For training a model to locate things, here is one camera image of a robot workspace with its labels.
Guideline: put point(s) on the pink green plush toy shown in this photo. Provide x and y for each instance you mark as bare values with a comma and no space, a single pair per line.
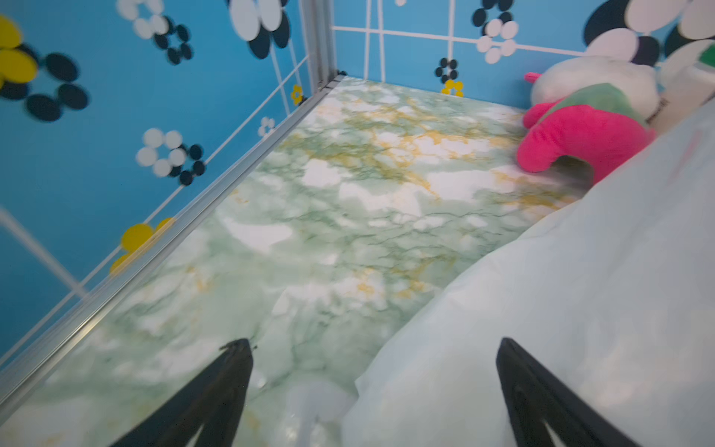
596,124

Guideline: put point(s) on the white bottle green cap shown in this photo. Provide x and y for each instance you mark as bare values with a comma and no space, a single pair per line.
687,78

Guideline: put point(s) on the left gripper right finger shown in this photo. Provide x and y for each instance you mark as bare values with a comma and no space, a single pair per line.
540,405

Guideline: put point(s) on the white translucent plastic bag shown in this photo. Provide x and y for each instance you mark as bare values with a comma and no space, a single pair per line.
613,294

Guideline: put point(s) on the white round plush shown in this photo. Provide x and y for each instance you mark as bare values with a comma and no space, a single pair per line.
637,82

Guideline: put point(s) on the left aluminium corner post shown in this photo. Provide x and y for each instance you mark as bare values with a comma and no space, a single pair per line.
317,20

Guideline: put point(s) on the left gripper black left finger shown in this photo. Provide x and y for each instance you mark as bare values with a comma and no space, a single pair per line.
206,410

